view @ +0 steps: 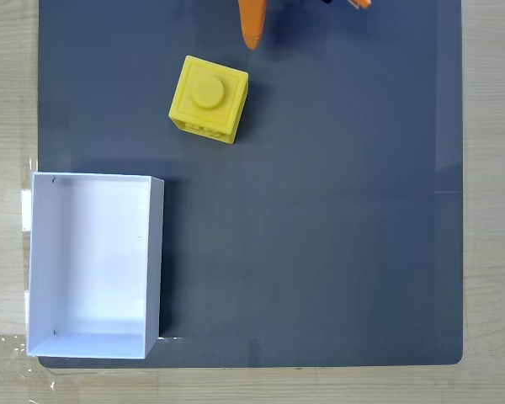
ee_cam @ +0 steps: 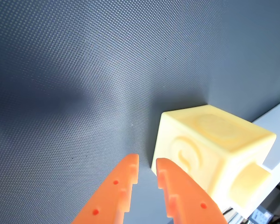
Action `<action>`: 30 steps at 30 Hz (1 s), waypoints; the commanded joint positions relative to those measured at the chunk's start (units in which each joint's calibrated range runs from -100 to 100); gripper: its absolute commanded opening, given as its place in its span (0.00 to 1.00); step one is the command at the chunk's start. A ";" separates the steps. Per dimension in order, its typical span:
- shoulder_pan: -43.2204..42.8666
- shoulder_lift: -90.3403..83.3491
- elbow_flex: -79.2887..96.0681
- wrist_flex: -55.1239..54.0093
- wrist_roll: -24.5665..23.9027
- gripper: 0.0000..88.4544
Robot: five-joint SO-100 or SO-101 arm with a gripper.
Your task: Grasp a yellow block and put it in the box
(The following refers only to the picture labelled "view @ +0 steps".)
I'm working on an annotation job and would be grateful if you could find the yellow toy block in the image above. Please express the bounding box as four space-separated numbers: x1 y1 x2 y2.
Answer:
167 55 250 146

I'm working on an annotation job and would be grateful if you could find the white open box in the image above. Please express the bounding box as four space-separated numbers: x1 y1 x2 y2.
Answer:
26 171 166 360

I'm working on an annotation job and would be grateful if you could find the dark grey table mat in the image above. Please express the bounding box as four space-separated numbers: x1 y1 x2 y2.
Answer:
37 0 465 370

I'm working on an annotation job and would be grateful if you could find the white barcode sticker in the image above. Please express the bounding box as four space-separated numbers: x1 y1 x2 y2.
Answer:
20 189 34 232

